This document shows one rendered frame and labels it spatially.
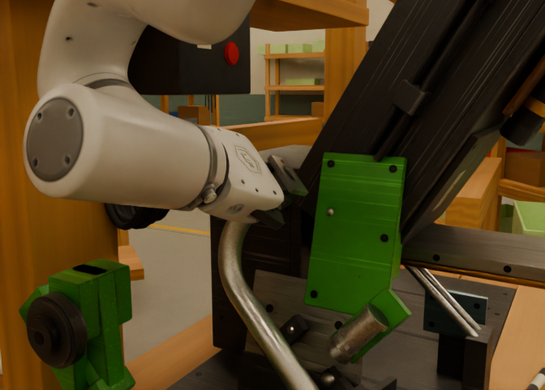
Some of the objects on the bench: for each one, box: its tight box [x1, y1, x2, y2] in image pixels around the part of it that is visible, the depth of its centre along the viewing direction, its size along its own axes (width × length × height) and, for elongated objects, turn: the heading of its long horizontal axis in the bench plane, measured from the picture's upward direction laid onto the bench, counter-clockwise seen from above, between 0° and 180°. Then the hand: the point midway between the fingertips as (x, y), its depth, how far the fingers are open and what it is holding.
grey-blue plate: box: [423, 289, 488, 379], centre depth 84 cm, size 10×2×14 cm, turn 59°
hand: (272, 186), depth 64 cm, fingers closed on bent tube, 3 cm apart
